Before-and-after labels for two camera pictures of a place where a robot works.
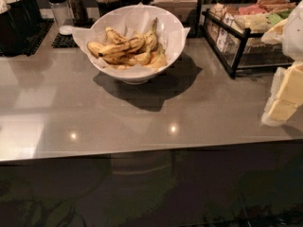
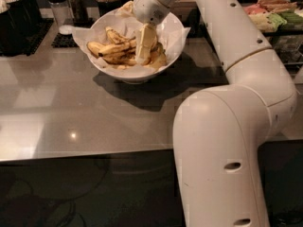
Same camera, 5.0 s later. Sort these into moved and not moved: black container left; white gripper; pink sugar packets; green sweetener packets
Moved: white gripper
Not moved: black container left; green sweetener packets; pink sugar packets
